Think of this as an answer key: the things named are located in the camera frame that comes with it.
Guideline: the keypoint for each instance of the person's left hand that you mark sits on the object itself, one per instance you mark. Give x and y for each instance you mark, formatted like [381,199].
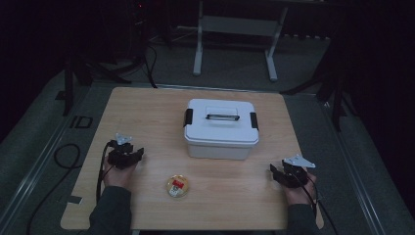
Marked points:
[120,178]

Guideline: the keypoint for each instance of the white box lid black latches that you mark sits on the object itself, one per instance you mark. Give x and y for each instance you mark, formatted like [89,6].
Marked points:
[221,131]

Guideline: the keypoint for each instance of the black tripod stand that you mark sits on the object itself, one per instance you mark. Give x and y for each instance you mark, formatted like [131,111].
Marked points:
[68,84]
[336,98]

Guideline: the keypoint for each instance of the white metal stand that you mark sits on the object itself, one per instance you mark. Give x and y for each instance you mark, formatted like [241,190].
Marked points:
[238,26]

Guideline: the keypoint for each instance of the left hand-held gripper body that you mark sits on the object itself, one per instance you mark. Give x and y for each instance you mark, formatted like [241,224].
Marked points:
[121,157]

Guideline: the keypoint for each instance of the person's right hand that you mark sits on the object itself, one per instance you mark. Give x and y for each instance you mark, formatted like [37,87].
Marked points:
[299,196]

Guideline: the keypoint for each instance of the white plastic storage box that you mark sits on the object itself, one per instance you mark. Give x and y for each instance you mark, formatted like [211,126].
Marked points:
[220,151]

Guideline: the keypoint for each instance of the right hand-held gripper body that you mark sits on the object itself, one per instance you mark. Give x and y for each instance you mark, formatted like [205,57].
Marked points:
[295,173]

